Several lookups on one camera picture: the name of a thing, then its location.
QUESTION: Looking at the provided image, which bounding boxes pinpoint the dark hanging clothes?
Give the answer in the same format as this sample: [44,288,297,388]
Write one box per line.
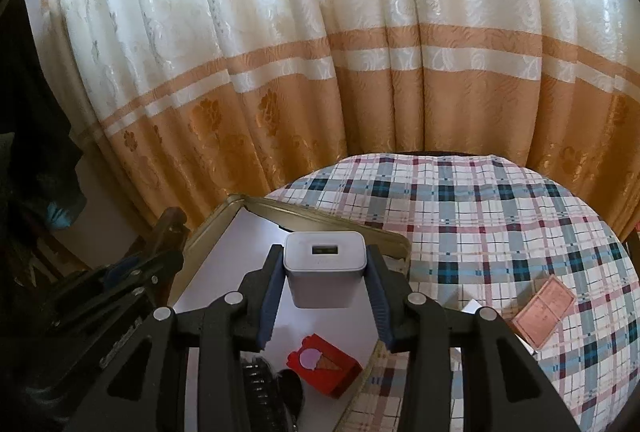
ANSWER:
[0,0,86,233]

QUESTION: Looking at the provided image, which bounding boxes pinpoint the white charger adapter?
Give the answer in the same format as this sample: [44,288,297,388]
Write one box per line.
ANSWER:
[283,231,369,310]

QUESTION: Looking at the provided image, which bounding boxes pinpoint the black ribbed device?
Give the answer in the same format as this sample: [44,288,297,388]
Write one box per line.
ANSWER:
[239,356,307,432]

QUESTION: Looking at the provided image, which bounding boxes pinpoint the cream and orange curtain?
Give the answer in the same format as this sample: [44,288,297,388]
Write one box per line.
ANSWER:
[30,0,640,238]

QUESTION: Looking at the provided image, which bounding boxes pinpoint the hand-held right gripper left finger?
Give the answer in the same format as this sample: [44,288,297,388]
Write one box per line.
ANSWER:
[65,243,284,432]

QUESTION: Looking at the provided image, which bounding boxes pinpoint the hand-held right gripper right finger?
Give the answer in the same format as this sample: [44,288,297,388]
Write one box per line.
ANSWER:
[366,244,576,432]

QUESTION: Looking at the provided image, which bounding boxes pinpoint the blue face mask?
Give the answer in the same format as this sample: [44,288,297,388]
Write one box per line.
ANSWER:
[46,198,85,232]

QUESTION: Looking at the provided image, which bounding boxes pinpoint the gold rimmed white tray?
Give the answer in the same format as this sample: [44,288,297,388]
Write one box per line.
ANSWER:
[167,193,412,432]

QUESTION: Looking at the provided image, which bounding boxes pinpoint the red toy block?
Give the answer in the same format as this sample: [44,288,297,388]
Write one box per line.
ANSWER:
[286,333,363,399]

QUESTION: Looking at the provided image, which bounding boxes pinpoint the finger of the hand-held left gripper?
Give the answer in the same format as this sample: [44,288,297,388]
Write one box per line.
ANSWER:
[47,278,171,329]
[100,250,186,287]

